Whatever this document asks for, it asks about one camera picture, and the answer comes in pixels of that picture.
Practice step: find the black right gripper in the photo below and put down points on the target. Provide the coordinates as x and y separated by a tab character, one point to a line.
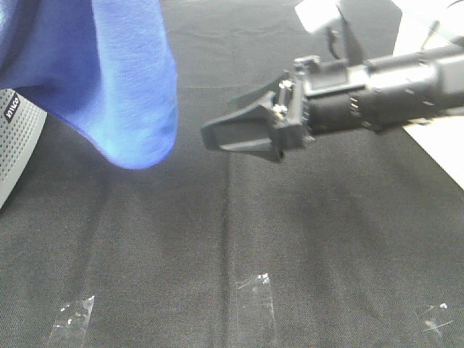
311	99

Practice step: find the blue microfibre towel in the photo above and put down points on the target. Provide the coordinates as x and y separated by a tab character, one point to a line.
105	68

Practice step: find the beige box with grey lid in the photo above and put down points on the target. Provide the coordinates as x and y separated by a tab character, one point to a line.
427	25

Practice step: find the middle clear tape strip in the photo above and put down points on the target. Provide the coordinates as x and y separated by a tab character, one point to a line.
255	319

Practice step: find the clear tape strip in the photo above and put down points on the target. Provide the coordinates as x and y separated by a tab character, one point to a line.
255	319
70	326
434	320

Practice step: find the grey perforated laundry basket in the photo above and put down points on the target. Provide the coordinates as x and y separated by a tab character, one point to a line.
21	125

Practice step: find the right clear tape strip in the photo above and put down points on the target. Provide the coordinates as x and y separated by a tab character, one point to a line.
434	320

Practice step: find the left clear tape strip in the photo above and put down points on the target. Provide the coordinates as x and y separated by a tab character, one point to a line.
70	326

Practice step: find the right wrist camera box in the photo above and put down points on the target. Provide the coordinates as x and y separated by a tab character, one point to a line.
315	15

